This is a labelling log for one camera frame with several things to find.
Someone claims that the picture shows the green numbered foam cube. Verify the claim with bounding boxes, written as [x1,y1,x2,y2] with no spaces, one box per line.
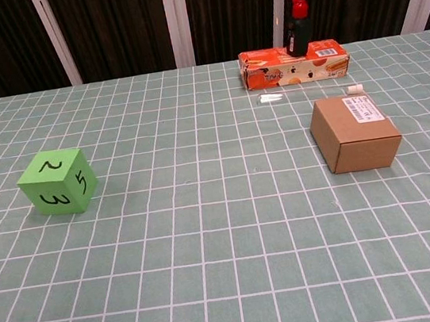
[13,144,102,222]

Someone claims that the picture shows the clear tube white tips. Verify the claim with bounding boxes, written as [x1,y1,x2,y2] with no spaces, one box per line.
[256,92,284,105]

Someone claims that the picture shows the green grid tablecloth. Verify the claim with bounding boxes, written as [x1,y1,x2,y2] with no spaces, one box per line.
[0,32,430,322]

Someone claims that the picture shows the orange printed carton box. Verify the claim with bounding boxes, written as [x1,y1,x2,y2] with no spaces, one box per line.
[236,36,354,93]

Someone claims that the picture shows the brown cardboard box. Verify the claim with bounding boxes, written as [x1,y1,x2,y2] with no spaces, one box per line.
[306,87,407,178]

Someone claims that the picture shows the black bottle red cap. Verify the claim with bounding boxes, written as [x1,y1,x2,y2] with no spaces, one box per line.
[278,0,316,59]

